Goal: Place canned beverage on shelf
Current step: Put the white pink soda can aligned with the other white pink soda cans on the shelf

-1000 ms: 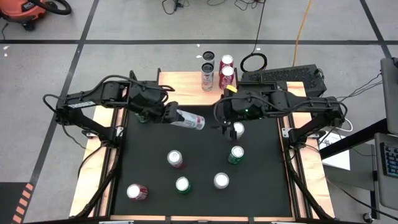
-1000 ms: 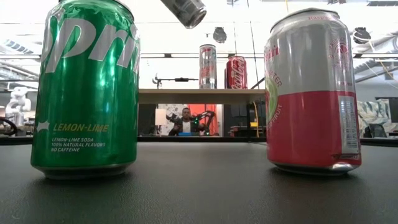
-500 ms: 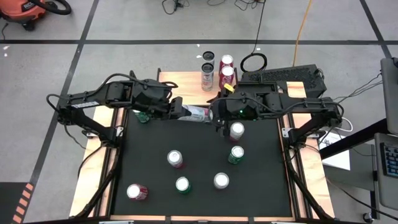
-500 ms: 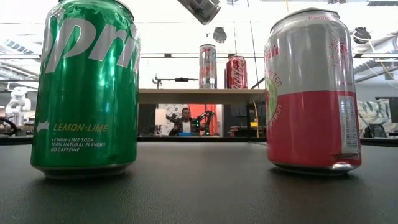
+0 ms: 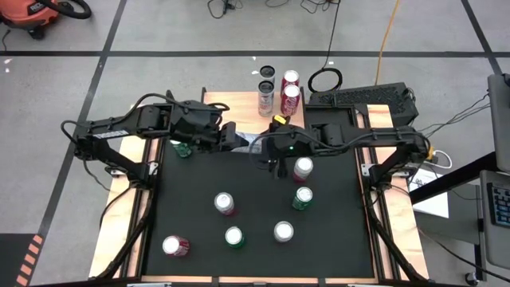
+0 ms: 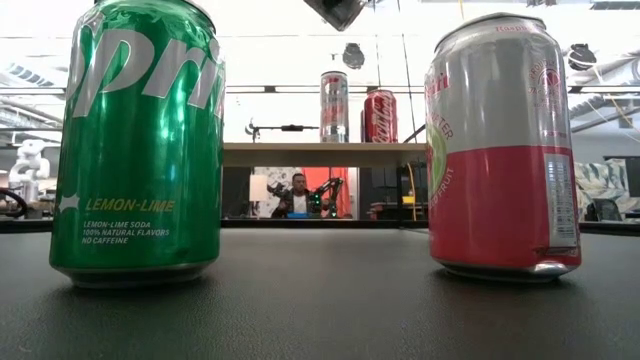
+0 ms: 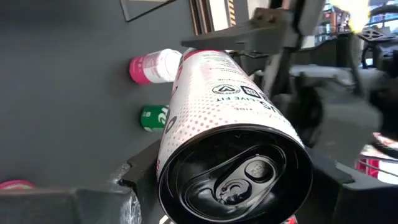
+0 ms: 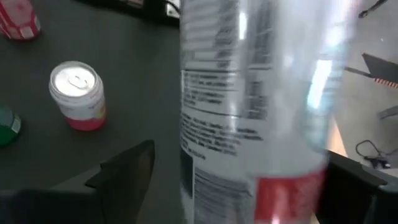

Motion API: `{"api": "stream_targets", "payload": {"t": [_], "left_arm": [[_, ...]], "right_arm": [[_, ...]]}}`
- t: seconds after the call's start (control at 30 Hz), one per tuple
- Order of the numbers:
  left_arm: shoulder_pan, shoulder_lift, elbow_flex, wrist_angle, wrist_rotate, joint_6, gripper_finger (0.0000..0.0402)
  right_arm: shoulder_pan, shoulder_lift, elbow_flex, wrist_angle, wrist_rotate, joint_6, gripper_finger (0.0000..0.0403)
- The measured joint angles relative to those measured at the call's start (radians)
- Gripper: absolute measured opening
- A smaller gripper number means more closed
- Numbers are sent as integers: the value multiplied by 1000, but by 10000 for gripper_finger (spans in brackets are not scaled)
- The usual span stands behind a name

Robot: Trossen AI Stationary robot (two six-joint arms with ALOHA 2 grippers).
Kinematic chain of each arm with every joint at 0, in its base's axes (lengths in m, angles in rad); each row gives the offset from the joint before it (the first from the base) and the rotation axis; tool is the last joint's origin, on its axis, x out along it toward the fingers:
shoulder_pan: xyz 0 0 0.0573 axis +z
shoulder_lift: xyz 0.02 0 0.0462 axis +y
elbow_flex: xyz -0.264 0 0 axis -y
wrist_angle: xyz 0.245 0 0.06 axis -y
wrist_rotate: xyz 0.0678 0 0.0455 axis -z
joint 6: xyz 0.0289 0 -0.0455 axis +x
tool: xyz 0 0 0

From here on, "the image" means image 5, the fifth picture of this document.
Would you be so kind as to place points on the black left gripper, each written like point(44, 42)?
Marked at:
point(197, 125)

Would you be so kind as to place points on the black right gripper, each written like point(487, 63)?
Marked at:
point(296, 142)

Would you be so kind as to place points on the red cola can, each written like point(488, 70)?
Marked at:
point(291, 77)
point(175, 246)
point(291, 101)

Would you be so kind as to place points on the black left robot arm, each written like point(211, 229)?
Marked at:
point(111, 129)

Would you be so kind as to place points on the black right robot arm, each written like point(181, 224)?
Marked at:
point(370, 135)

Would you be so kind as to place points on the wooden shelf with black legs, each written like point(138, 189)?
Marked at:
point(243, 103)

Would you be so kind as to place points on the yellow tape tag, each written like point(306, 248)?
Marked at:
point(279, 119)

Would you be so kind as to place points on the silver and pink seltzer can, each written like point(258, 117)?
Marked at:
point(224, 203)
point(303, 170)
point(283, 232)

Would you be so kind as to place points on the green Sprite can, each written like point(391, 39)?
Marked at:
point(234, 237)
point(302, 199)
point(183, 149)

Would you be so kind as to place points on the black table mat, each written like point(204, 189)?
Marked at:
point(259, 259)

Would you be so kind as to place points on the yellow power plug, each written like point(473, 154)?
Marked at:
point(431, 152)

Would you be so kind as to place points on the white paper sheet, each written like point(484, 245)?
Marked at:
point(436, 205)

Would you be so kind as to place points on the black diagonal beam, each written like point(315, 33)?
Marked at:
point(478, 167)

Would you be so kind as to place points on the grey monitor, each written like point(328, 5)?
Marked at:
point(500, 119)

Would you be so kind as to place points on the orange shop vacuum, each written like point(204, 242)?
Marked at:
point(28, 12)

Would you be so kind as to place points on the dark keyboard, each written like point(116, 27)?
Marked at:
point(500, 205)

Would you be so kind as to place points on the black caster wheel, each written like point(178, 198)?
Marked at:
point(471, 278)

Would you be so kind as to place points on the black orange-striped floor mat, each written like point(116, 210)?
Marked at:
point(12, 259)

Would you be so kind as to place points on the grey equipment cart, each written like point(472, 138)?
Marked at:
point(494, 247)

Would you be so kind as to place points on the black aluminium table frame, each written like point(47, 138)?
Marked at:
point(360, 108)

